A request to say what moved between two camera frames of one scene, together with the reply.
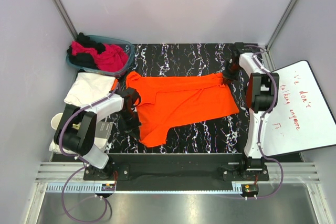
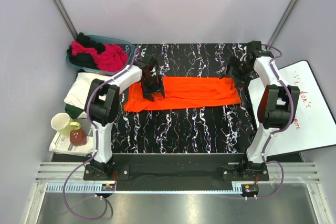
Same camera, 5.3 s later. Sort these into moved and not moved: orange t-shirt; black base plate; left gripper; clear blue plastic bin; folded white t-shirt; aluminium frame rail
Moved: left gripper; orange t-shirt
Not moved: black base plate; aluminium frame rail; folded white t-shirt; clear blue plastic bin
